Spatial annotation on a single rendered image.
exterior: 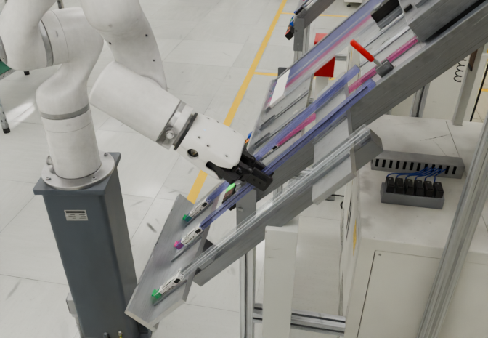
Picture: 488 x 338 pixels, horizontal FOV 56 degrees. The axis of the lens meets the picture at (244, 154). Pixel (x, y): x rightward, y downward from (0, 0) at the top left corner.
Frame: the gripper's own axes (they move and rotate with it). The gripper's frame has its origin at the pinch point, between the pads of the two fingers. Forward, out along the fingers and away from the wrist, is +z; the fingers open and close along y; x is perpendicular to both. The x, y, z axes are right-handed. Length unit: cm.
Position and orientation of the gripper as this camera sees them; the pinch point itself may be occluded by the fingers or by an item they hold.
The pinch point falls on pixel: (259, 175)
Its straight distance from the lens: 81.5
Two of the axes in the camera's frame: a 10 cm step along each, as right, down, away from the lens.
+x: -5.1, 6.8, 5.2
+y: 1.5, -5.3, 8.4
